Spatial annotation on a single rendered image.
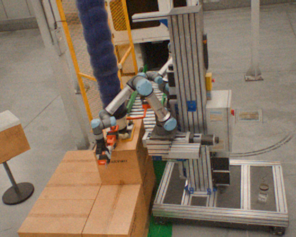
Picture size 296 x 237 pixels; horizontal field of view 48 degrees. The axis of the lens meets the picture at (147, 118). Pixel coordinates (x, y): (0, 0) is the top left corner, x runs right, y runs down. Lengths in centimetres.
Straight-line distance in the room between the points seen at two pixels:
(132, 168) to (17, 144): 153
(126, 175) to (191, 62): 123
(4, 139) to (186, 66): 223
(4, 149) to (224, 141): 242
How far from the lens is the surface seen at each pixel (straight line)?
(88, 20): 277
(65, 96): 456
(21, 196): 450
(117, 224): 291
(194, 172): 338
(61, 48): 430
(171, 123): 274
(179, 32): 271
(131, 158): 305
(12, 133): 401
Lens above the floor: 261
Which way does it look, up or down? 29 degrees down
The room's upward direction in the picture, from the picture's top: 10 degrees counter-clockwise
